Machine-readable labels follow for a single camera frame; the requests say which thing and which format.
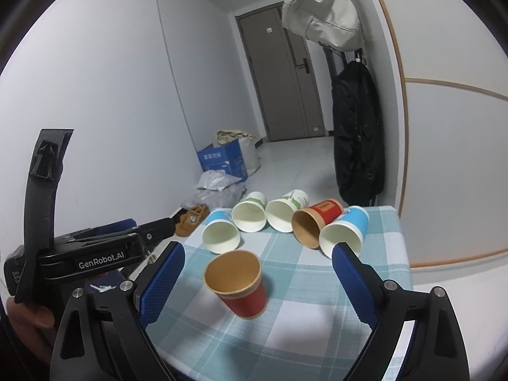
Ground blue checked tablecloth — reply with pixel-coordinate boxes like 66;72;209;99
147;205;414;381

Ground blue cardboard box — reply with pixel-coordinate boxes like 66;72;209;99
197;139;249;183

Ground blue paper cup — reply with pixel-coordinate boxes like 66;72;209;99
319;205;370;258
202;209;241;255

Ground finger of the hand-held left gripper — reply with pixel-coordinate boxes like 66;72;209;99
59;216;176;249

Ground red paper cup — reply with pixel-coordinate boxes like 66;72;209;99
291;199;344;250
204;250;267;318

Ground clear plastic bag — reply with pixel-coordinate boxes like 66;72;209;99
182;184;247;212

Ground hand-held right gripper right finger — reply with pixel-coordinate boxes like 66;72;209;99
332;242;471;381

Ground grey door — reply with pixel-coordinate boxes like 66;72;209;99
235;2;330;142

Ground beige backpack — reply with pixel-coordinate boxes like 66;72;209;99
282;0;364;51

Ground beige canvas bag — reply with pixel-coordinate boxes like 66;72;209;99
215;130;260;175

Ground white plastic bag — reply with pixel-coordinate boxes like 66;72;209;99
196;170;244;192

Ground black jacket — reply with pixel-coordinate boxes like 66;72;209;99
331;60;385;207

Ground brown slippers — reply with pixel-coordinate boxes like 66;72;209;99
175;204;210;237

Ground white green-print paper cup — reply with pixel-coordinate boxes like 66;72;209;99
232;191;266;233
265;189;309;233

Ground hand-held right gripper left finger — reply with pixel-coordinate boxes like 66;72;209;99
50;241;186;381

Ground person's left hand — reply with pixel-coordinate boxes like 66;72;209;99
6;297;56;331

